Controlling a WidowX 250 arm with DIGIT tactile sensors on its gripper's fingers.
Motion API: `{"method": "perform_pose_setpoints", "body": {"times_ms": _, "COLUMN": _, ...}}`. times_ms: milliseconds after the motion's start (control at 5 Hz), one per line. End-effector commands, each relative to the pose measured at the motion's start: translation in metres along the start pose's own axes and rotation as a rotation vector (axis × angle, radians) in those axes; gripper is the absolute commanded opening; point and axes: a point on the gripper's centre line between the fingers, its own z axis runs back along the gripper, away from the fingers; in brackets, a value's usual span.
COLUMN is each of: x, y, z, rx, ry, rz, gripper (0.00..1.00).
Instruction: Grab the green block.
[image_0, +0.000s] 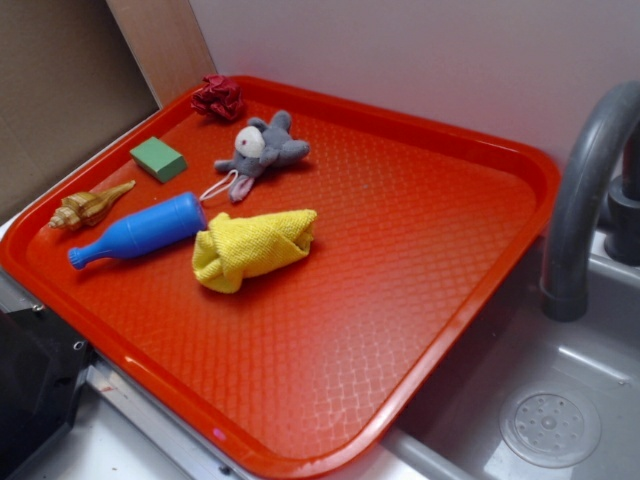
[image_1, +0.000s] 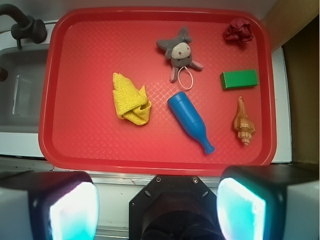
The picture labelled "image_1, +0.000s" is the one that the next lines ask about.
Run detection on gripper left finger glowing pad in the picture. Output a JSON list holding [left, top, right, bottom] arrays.
[[0, 171, 99, 240]]

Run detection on crumpled dark red cloth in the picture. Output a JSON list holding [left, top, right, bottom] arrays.
[[223, 17, 253, 45]]

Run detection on grey sink basin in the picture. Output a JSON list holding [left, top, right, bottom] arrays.
[[0, 44, 49, 134]]

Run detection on yellow folded cloth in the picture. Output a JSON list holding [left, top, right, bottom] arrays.
[[112, 72, 152, 126]]

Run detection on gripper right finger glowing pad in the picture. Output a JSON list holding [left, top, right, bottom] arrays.
[[216, 165, 320, 240]]

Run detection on brown spiral seashell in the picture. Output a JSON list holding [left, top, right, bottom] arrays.
[[233, 96, 256, 147]]

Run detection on blue plastic bottle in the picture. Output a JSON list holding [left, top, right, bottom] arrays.
[[167, 91, 215, 155]]

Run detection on grey plush toy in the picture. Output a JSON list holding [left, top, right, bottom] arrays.
[[156, 26, 204, 83]]

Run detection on dark grey faucet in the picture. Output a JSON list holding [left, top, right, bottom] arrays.
[[0, 3, 48, 50]]

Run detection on green rectangular block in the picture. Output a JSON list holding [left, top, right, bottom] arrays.
[[220, 69, 259, 90]]

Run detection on red plastic tray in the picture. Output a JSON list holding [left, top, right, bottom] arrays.
[[38, 7, 277, 176]]

